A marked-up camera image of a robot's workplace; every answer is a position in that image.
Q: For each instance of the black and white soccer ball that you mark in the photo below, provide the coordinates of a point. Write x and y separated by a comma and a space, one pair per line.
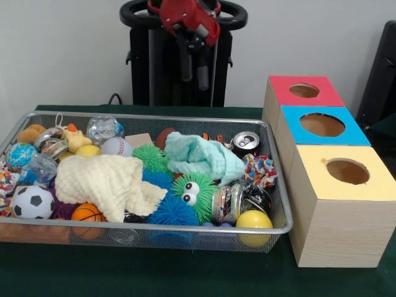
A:
32, 202

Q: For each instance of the cream knit cloth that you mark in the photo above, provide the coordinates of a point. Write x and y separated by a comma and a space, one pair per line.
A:
99, 182

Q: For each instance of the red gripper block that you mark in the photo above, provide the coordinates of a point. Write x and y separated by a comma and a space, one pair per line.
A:
185, 15

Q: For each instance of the small orange basketball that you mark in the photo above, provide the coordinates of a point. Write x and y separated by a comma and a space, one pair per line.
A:
86, 213

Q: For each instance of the wooden box with three holes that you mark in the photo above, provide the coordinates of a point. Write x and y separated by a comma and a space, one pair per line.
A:
340, 235

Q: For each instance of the large yellow ball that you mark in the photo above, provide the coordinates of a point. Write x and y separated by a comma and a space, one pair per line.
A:
253, 219

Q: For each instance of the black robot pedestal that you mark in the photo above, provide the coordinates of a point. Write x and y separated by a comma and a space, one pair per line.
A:
161, 68

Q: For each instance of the mint knit cloth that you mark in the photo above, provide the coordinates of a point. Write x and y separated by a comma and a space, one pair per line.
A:
198, 154

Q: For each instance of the crushed clear plastic bottle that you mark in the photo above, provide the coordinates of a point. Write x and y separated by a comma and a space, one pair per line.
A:
38, 168

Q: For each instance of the small yellow ball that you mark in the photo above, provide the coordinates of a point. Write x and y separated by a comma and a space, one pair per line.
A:
88, 151

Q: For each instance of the silver mesh bin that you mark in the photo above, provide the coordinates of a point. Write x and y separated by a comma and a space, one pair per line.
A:
154, 238

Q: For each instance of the yellow plush toy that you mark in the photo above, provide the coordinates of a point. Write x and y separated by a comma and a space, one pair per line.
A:
75, 139

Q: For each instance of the black upright panel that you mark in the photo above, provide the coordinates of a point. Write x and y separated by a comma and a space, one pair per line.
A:
380, 77

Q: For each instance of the dark green table cloth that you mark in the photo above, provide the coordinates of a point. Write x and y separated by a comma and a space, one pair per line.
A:
154, 272

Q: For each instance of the silver soda can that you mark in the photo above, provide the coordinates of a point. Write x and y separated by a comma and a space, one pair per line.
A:
246, 140

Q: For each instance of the clear plastic packet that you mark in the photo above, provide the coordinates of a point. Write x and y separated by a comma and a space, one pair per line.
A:
103, 130

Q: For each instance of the green cloth side table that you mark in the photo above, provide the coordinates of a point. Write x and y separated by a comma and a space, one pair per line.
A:
386, 130

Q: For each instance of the green spiky toy with eyes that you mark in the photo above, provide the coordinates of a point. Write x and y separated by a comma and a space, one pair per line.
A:
205, 202

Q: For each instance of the white baseball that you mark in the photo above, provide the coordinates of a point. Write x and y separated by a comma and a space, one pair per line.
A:
117, 147

